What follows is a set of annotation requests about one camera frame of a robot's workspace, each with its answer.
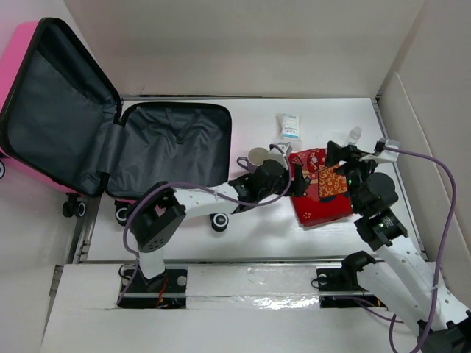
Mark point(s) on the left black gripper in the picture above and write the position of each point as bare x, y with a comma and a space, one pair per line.
298, 183

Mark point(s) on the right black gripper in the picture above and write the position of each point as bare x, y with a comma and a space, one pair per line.
349, 154

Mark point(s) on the red patterned cloth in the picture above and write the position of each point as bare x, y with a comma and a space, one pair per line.
325, 198

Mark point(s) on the purple ceramic mug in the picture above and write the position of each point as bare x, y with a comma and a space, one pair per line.
256, 157

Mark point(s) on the white wet wipes pack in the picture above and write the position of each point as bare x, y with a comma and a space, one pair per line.
290, 126

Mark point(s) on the pink kids suitcase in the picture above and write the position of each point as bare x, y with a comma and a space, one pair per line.
64, 123

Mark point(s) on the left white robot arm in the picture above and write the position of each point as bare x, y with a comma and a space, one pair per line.
156, 216

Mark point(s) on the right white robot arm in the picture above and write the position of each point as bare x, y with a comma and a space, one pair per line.
409, 286

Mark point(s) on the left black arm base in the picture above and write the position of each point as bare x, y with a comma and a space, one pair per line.
167, 292

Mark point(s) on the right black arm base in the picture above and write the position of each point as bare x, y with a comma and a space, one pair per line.
337, 291

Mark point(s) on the clear plastic water bottle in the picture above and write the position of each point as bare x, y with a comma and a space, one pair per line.
353, 136

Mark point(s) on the aluminium rail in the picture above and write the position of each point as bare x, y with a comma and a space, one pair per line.
269, 234

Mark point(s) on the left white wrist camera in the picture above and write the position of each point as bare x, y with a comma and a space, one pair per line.
281, 148

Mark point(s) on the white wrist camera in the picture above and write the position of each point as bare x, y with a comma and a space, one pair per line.
386, 151
281, 148

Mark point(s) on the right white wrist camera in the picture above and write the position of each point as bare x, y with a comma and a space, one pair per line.
386, 151

